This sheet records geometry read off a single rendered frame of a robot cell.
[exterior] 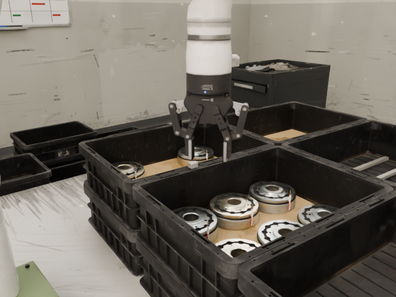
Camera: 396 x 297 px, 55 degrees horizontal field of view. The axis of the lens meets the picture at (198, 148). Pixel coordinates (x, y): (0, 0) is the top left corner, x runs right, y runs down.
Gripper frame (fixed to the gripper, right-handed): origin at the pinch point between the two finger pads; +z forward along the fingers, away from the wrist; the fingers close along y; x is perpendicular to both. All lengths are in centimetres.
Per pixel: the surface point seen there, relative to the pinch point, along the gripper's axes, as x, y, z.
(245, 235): 1.1, 7.2, 17.2
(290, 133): 69, 19, 17
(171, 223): -12.0, -3.9, 7.8
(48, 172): 71, -80, 41
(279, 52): 420, 23, 24
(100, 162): 8.8, -25.0, 7.4
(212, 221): 0.3, 0.8, 14.4
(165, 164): 33.5, -17.2, 17.2
